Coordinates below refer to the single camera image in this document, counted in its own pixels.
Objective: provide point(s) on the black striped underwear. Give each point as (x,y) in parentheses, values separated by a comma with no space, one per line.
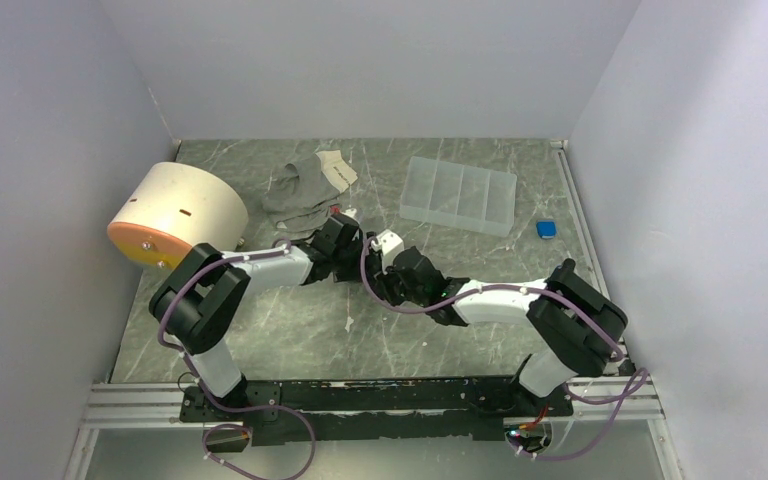
(372,226)

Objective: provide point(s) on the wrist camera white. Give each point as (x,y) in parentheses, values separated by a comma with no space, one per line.
(353,213)
(387,245)

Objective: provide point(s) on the grey underwear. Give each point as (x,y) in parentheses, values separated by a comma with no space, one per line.
(302,193)

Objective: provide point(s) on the clear plastic organizer box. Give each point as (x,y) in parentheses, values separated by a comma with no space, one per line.
(459,196)

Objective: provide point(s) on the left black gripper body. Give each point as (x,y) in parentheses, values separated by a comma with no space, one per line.
(347,262)

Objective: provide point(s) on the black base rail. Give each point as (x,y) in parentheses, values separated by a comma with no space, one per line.
(483,408)

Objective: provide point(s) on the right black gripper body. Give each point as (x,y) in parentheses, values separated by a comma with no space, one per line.
(396,290)

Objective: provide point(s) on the cream cylindrical drum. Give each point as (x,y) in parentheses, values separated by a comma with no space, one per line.
(175,207)

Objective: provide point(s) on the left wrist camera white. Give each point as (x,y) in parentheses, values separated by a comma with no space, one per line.
(353,213)

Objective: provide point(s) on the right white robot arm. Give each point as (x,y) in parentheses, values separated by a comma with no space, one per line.
(580,326)

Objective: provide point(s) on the blue small block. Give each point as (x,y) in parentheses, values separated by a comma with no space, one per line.
(546,229)

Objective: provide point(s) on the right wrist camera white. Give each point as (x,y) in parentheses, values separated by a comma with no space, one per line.
(387,245)

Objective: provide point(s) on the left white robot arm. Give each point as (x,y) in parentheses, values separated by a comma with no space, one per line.
(196,304)

